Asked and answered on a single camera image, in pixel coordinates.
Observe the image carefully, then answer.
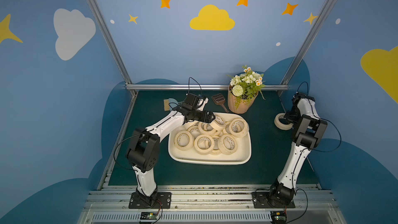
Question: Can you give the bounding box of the masking tape roll seven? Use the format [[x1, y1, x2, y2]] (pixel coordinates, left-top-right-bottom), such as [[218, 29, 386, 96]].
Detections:
[[198, 122, 217, 136]]

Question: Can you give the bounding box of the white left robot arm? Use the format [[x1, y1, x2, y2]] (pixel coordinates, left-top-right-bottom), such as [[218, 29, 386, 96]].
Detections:
[[125, 107, 215, 201]]

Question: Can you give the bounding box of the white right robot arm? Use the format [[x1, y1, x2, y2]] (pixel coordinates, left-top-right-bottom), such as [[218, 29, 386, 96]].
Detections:
[[267, 92, 328, 207]]

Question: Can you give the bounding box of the masking tape roll two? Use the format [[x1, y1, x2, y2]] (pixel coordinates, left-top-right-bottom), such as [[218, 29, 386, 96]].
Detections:
[[210, 114, 227, 131]]

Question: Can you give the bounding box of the right circuit board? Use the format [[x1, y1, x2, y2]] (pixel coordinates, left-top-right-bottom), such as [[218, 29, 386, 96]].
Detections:
[[271, 212, 287, 224]]

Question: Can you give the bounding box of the cream plastic storage tray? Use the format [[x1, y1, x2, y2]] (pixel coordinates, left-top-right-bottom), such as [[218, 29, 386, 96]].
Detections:
[[169, 113, 252, 165]]

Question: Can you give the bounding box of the masking tape roll ten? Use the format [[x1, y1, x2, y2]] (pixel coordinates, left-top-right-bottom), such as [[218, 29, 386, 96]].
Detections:
[[210, 136, 221, 156]]

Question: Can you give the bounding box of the blue dustpan with brush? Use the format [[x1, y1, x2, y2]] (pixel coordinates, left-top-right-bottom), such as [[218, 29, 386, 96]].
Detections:
[[163, 98, 182, 111]]

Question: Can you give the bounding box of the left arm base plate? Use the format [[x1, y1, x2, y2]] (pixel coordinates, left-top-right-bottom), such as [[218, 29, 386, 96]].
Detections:
[[128, 191, 172, 209]]

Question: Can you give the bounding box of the left circuit board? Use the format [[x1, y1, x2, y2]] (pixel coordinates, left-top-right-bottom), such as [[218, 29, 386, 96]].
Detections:
[[140, 212, 161, 222]]

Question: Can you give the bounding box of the masking tape roll eight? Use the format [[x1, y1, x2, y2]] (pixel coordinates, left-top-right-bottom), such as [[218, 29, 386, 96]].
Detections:
[[174, 131, 194, 151]]

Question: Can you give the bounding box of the masking tape roll six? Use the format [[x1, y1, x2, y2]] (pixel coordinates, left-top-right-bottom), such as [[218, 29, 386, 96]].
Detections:
[[218, 134, 237, 155]]

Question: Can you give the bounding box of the flower pot with white flowers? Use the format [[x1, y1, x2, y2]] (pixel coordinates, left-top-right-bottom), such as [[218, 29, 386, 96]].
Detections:
[[228, 65, 265, 114]]

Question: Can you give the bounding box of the masking tape roll four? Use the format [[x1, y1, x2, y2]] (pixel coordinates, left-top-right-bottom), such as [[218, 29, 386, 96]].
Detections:
[[274, 113, 293, 131]]

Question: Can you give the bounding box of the masking tape roll nine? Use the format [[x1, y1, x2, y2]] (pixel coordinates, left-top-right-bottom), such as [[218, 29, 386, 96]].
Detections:
[[187, 125, 202, 139]]

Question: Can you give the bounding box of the masking tape roll five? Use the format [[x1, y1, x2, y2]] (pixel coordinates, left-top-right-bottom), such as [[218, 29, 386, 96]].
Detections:
[[194, 134, 215, 155]]

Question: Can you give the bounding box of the masking tape roll one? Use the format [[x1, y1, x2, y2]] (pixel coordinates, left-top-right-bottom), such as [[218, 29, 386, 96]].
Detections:
[[229, 118, 249, 138]]

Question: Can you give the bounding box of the circuit board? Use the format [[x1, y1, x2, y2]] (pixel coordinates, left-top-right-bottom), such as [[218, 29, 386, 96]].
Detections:
[[271, 212, 287, 224], [140, 212, 161, 222]]

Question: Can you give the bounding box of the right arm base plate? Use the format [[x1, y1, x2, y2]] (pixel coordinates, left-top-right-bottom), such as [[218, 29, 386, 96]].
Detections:
[[251, 191, 295, 208]]

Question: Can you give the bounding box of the brown plastic scoop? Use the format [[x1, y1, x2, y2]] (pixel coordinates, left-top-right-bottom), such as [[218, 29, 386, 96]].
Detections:
[[211, 93, 229, 113]]

